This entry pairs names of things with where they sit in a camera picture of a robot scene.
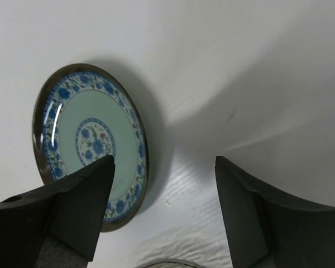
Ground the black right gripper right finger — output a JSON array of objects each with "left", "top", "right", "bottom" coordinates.
[{"left": 215, "top": 156, "right": 335, "bottom": 267}]

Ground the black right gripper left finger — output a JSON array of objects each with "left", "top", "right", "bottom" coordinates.
[{"left": 0, "top": 155, "right": 115, "bottom": 267}]

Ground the small beige speckled dish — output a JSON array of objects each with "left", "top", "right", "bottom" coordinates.
[{"left": 137, "top": 259, "right": 201, "bottom": 268}]

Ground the small blue patterned plate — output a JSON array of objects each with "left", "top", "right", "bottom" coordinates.
[{"left": 32, "top": 64, "right": 149, "bottom": 232}]

